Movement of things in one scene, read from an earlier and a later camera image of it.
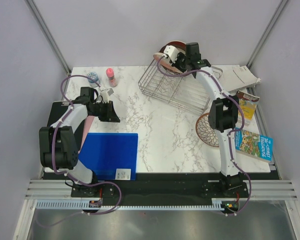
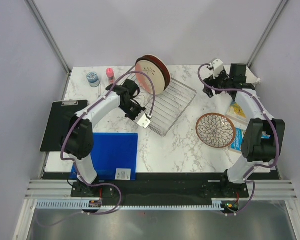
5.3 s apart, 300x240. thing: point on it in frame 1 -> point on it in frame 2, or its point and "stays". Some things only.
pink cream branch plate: (165, 61) -> (144, 81)
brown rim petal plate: (205, 132) stays
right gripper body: (181, 61) -> (220, 82)
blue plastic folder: (111, 156) stays
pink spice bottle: (110, 73) stays
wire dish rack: (188, 92) -> (164, 109)
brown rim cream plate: (179, 48) -> (153, 60)
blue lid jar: (92, 77) stays
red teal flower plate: (180, 46) -> (154, 57)
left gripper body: (101, 111) -> (132, 110)
